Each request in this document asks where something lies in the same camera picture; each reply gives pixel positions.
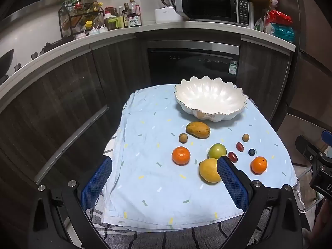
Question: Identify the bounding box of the green lidded container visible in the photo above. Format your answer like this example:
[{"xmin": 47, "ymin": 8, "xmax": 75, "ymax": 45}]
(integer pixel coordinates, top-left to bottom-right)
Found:
[{"xmin": 104, "ymin": 13, "xmax": 124, "ymax": 31}]

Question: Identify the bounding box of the yellow mango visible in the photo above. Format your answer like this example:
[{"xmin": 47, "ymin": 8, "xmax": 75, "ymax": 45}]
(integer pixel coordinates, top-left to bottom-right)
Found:
[{"xmin": 185, "ymin": 122, "xmax": 210, "ymax": 139}]

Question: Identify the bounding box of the dark wood drawer front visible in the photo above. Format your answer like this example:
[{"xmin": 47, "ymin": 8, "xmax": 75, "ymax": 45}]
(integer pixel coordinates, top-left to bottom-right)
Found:
[{"xmin": 0, "ymin": 53, "xmax": 122, "ymax": 213}]

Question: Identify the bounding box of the person's right hand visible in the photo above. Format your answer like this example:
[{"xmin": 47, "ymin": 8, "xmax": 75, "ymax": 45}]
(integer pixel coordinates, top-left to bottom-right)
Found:
[{"xmin": 312, "ymin": 202, "xmax": 332, "ymax": 239}]

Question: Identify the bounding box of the black gas stove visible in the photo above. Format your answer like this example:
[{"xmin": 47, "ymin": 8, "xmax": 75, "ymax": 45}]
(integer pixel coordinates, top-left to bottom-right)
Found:
[{"xmin": 12, "ymin": 35, "xmax": 77, "ymax": 72}]

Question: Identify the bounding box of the yellow lemon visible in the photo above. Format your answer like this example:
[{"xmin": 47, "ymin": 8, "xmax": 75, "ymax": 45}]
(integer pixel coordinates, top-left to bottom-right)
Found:
[{"xmin": 199, "ymin": 158, "xmax": 222, "ymax": 184}]

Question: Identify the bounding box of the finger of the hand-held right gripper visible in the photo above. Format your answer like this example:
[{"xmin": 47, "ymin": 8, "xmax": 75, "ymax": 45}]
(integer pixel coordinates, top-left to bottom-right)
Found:
[
  {"xmin": 295, "ymin": 135, "xmax": 325, "ymax": 161},
  {"xmin": 321, "ymin": 130, "xmax": 332, "ymax": 151}
]

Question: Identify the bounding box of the white scalloped ceramic bowl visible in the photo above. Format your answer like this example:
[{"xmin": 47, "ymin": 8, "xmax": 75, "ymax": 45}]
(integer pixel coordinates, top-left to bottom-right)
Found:
[{"xmin": 174, "ymin": 76, "xmax": 248, "ymax": 122}]

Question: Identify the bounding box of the large soy sauce bottle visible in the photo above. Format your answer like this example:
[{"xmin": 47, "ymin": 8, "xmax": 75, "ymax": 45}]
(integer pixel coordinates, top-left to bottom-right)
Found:
[{"xmin": 128, "ymin": 0, "xmax": 142, "ymax": 28}]

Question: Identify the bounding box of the black wire bottle rack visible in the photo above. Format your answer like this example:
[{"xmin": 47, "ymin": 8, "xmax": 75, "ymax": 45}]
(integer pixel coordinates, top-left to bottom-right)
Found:
[{"xmin": 58, "ymin": 2, "xmax": 105, "ymax": 39}]

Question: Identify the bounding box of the green apple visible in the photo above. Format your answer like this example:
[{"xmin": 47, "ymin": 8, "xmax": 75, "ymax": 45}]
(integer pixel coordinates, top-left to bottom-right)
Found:
[{"xmin": 208, "ymin": 143, "xmax": 228, "ymax": 159}]

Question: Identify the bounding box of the dark wood cabinet door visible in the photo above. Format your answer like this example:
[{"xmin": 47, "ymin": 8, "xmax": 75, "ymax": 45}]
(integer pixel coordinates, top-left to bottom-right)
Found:
[
  {"xmin": 91, "ymin": 32, "xmax": 152, "ymax": 125},
  {"xmin": 237, "ymin": 41, "xmax": 291, "ymax": 127}
]

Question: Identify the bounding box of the light blue patterned tablecloth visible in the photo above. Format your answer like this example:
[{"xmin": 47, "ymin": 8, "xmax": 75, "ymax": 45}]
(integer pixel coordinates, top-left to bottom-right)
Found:
[{"xmin": 101, "ymin": 83, "xmax": 299, "ymax": 232}]

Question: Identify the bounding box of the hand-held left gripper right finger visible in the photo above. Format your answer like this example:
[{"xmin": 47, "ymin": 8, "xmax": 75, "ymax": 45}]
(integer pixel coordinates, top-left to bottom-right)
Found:
[{"xmin": 217, "ymin": 156, "xmax": 304, "ymax": 249}]

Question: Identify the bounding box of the teal plastic package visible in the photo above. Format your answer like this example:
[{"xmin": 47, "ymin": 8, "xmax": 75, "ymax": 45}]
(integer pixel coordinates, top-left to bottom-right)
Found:
[{"xmin": 271, "ymin": 23, "xmax": 295, "ymax": 43}]

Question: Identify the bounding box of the dark tall cabinet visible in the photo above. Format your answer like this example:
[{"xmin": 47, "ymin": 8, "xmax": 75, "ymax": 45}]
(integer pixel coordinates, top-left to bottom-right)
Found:
[{"xmin": 270, "ymin": 0, "xmax": 332, "ymax": 140}]

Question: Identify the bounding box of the black built-in dishwasher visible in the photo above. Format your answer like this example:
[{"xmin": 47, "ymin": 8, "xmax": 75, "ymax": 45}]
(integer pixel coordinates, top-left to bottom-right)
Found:
[{"xmin": 147, "ymin": 41, "xmax": 240, "ymax": 86}]

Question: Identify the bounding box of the white kitchen countertop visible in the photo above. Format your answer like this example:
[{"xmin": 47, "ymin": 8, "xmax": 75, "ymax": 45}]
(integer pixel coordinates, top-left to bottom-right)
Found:
[{"xmin": 0, "ymin": 21, "xmax": 296, "ymax": 112}]

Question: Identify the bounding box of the grey striped cloth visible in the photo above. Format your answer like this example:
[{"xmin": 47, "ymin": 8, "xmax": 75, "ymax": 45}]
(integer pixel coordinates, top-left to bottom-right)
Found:
[{"xmin": 88, "ymin": 184, "xmax": 308, "ymax": 249}]

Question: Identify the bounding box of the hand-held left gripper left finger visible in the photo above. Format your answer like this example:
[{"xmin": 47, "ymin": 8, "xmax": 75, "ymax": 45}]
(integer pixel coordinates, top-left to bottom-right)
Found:
[{"xmin": 27, "ymin": 156, "xmax": 113, "ymax": 249}]

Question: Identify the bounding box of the white round appliance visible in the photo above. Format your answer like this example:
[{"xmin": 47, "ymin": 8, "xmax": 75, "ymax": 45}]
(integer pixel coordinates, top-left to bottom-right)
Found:
[{"xmin": 155, "ymin": 6, "xmax": 182, "ymax": 24}]

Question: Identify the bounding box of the black microwave oven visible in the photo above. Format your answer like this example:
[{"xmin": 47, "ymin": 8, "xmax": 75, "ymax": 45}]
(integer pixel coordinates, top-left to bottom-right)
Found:
[{"xmin": 172, "ymin": 0, "xmax": 250, "ymax": 28}]

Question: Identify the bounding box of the red snack bag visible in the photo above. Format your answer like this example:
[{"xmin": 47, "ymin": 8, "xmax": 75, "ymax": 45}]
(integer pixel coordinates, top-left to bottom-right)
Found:
[{"xmin": 265, "ymin": 10, "xmax": 293, "ymax": 33}]

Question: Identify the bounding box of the orange tangerine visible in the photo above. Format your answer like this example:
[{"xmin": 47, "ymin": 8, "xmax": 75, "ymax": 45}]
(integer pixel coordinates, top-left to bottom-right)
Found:
[
  {"xmin": 250, "ymin": 156, "xmax": 268, "ymax": 175},
  {"xmin": 172, "ymin": 146, "xmax": 191, "ymax": 165}
]

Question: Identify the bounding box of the black wok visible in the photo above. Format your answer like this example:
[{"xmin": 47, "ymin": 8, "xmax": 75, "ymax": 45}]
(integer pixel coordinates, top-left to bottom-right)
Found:
[{"xmin": 0, "ymin": 49, "xmax": 15, "ymax": 78}]

